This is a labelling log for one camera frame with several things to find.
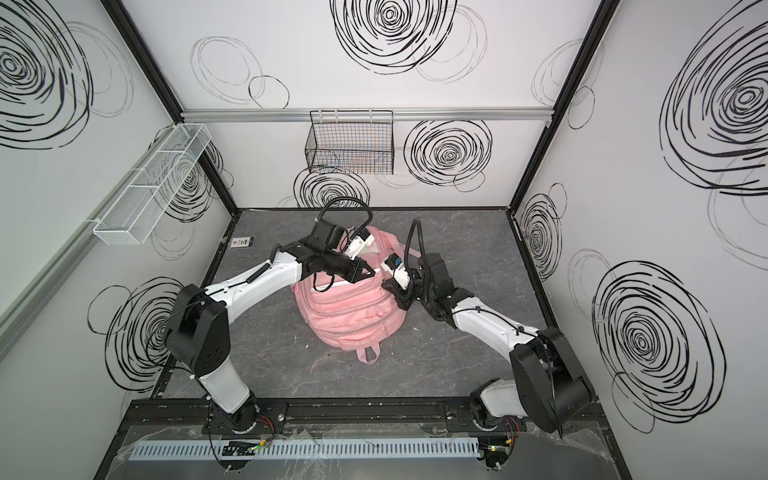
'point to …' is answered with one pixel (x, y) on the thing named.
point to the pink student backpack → (356, 316)
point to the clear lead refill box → (242, 242)
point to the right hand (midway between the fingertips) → (383, 284)
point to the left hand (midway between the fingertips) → (374, 270)
